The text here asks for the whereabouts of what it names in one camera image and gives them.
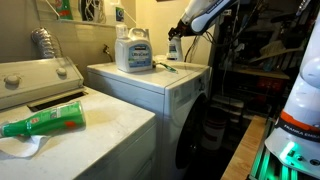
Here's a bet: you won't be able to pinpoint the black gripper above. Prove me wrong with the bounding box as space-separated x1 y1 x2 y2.
167 18 195 41

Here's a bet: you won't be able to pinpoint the white bucket red stripe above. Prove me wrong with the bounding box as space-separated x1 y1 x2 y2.
201 116 228 152

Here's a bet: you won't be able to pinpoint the white front-load washer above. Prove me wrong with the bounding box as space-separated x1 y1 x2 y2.
87 61 212 180

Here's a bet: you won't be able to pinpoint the green box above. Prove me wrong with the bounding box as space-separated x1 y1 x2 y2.
54 0 74 21

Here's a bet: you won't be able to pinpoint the white top-load dryer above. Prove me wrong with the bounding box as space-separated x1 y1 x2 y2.
0 56 158 180

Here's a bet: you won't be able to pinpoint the round dryer knob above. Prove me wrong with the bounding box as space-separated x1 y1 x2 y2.
3 74 22 86
55 67 68 77

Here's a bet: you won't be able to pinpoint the coiled white cord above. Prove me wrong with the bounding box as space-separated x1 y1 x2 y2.
79 0 106 24

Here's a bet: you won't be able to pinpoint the cluttered wooden storage shelf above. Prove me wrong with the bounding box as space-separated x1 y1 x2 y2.
229 64 291 81

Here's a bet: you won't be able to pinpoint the white wall shelf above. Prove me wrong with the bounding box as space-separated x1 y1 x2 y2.
34 0 138 29

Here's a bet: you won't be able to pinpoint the stacked white containers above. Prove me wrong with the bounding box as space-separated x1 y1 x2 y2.
211 94 245 125

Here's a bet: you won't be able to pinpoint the green plastic bottle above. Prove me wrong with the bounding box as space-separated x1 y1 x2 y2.
0 100 87 138

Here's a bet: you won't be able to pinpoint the wall water valve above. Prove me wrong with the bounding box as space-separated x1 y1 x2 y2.
102 44 114 63

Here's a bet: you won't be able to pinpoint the white dryer sheet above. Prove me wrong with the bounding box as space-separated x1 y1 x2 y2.
0 133 51 159

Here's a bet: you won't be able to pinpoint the green handled brush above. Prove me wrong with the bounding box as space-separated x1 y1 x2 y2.
156 61 179 74

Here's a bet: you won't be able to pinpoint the small white detergent bottle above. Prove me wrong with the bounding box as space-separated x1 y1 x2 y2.
166 35 184 62

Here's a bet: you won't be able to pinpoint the wooden bench top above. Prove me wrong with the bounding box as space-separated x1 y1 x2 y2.
220 115 268 180

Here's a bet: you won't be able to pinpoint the black wall cables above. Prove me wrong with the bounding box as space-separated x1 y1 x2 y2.
184 34 201 63

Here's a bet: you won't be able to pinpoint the metal robot mounting stand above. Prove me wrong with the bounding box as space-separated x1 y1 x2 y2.
249 126 320 180

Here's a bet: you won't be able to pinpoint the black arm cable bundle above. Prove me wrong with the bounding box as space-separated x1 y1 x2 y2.
199 0 264 48

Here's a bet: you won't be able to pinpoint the silver flexible vent duct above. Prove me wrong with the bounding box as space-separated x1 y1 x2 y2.
30 27 63 60

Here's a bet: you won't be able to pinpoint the large white detergent jug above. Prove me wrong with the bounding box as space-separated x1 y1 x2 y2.
114 23 154 74

